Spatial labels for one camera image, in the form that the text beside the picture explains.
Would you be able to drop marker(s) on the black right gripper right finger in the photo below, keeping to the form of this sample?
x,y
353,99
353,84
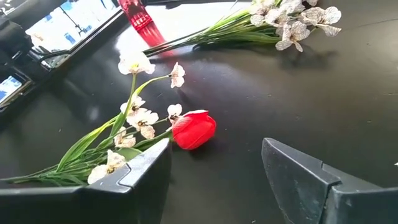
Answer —
x,y
304,193

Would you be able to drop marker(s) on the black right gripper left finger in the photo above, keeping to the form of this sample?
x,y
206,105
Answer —
x,y
140,193

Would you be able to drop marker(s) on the red artificial tulip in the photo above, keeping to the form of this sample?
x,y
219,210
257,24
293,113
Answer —
x,y
194,129

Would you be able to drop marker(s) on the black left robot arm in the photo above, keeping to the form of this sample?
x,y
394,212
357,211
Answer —
x,y
14,40

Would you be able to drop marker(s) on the red ribbed glass vase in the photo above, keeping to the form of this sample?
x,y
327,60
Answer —
x,y
141,20

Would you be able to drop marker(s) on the black aluminium table frame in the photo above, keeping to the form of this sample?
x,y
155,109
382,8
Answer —
x,y
93,39

